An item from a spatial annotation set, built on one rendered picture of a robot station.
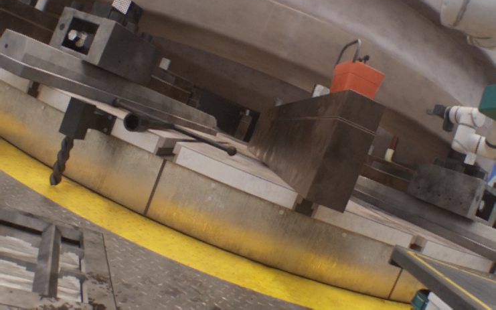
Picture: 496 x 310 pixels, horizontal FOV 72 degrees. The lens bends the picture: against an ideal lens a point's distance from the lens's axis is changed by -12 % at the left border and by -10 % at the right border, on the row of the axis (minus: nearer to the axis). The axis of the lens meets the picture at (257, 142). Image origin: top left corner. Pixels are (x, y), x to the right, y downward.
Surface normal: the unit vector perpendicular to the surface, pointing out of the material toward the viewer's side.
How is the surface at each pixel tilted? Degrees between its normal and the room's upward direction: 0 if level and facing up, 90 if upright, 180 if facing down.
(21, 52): 90
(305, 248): 90
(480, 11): 137
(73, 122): 90
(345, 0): 90
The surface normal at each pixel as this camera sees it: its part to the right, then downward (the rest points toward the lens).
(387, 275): 0.25, 0.11
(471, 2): -0.61, 0.41
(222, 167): 0.00, 0.01
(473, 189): -0.80, -0.33
